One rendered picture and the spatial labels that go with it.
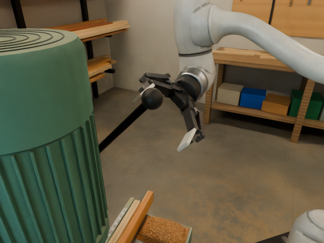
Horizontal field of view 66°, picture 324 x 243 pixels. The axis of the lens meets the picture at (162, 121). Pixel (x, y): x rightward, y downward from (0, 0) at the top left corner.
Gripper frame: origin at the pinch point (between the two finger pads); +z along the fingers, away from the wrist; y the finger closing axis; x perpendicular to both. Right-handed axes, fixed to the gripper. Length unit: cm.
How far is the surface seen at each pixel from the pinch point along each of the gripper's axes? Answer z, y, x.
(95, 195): 22.4, 0.6, -1.3
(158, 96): 10.0, 4.4, 9.3
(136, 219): -3.8, -18.1, -33.4
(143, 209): -8.2, -18.6, -33.0
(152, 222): -5.0, -22.1, -30.9
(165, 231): -3.2, -25.4, -27.4
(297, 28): -295, -51, 27
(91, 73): -210, 78, -166
